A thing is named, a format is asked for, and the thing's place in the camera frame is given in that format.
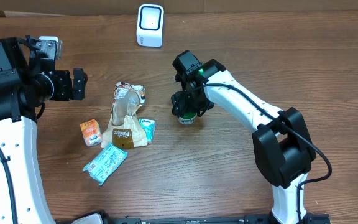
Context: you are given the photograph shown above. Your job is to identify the green lid jar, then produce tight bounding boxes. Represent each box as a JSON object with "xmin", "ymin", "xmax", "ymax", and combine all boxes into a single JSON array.
[{"xmin": 178, "ymin": 113, "xmax": 197, "ymax": 125}]

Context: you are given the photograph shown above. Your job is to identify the orange Kleenex tissue pack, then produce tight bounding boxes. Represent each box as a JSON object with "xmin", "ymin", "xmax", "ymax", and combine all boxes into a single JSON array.
[{"xmin": 80, "ymin": 119, "xmax": 102, "ymax": 147}]

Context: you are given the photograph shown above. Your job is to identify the teal Kleenex tissue pack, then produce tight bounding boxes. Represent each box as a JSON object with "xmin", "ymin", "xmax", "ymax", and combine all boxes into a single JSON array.
[{"xmin": 139, "ymin": 118, "xmax": 156, "ymax": 144}]

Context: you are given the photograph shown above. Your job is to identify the beige Pantree bread bag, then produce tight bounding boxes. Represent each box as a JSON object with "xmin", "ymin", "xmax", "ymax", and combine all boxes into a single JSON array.
[{"xmin": 101, "ymin": 82, "xmax": 148, "ymax": 149}]

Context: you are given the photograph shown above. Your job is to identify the teal wet wipes pack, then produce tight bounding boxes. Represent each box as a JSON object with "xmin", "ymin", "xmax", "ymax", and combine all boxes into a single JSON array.
[{"xmin": 83, "ymin": 143, "xmax": 127, "ymax": 186}]

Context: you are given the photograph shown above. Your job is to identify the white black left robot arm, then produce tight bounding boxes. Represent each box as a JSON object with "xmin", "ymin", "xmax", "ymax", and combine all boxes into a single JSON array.
[{"xmin": 0, "ymin": 36, "xmax": 88, "ymax": 223}]

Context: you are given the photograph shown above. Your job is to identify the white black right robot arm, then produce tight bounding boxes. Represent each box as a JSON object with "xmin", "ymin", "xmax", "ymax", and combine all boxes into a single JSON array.
[{"xmin": 171, "ymin": 50, "xmax": 316, "ymax": 223}]

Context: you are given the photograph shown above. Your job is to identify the white barcode scanner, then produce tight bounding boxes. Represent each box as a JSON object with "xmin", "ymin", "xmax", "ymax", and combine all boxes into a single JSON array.
[{"xmin": 136, "ymin": 4, "xmax": 165, "ymax": 48}]

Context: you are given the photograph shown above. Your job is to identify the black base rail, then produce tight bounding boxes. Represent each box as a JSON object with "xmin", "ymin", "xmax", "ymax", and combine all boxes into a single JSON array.
[{"xmin": 56, "ymin": 210, "xmax": 331, "ymax": 224}]

